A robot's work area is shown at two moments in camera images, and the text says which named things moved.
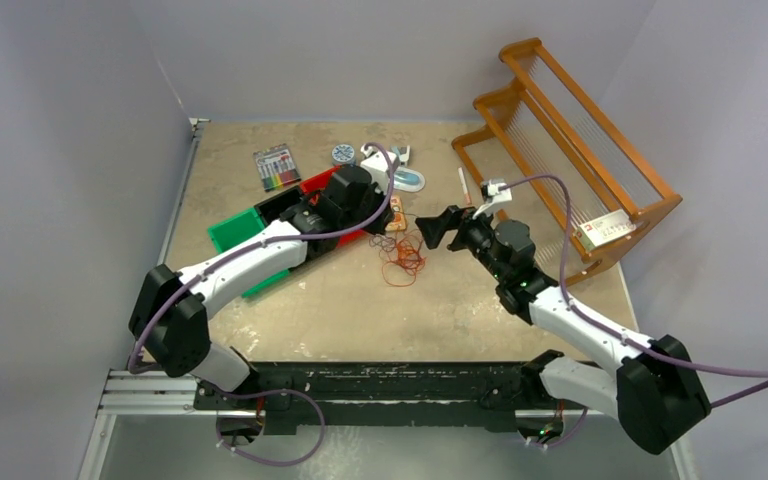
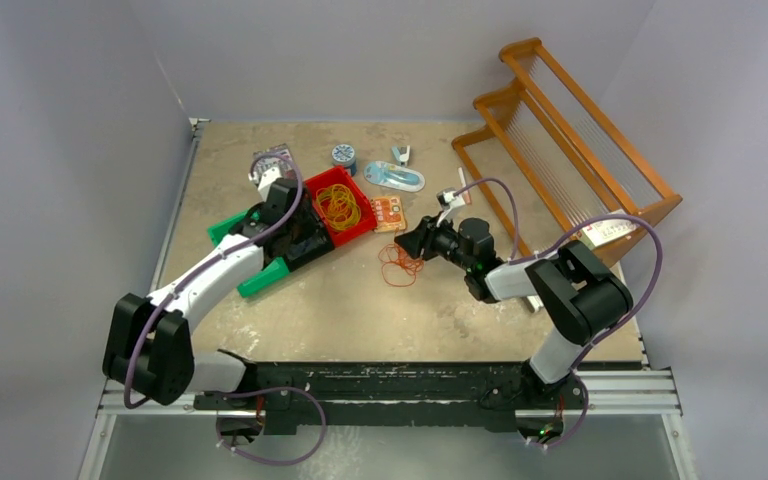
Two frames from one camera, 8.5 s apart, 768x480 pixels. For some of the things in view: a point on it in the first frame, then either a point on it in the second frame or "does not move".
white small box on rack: x=605 y=228 does not move
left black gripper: x=382 y=200 to x=309 y=224
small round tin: x=343 y=154 does not move
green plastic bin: x=235 y=230 does not move
